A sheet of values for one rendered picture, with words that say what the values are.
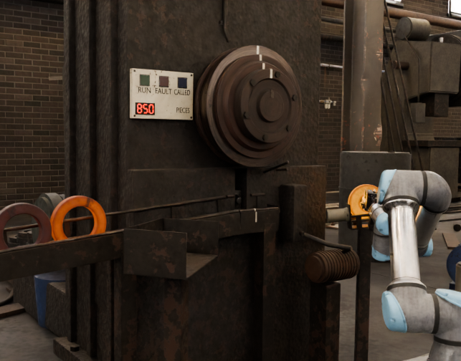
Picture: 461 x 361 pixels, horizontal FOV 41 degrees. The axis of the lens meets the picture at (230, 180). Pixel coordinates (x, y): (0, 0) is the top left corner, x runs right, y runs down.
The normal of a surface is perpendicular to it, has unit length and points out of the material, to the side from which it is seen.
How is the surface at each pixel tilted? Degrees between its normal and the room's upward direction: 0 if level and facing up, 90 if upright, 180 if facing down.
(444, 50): 92
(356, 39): 90
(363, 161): 90
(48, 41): 90
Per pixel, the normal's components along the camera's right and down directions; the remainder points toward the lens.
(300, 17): 0.58, 0.07
